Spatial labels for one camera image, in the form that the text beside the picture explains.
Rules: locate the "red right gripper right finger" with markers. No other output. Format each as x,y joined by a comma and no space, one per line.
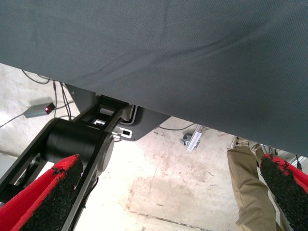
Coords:
288,197

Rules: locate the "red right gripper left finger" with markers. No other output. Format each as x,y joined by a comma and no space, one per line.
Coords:
36,207

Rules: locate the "khaki trouser leg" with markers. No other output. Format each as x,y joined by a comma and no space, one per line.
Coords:
259,154
247,192

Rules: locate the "light grey metal box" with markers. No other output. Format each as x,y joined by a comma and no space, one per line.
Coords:
4,166

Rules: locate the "laced shoe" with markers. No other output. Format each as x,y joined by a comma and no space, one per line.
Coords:
239,142

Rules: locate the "grey box with red light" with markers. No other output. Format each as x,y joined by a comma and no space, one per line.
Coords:
36,111

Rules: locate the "grey caster wheel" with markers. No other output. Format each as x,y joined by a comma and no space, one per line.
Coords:
186,140

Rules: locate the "dark grey table cloth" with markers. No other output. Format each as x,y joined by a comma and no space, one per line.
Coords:
154,48

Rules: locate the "grey aluminium frame post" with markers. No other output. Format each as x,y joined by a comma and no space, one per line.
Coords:
285,221

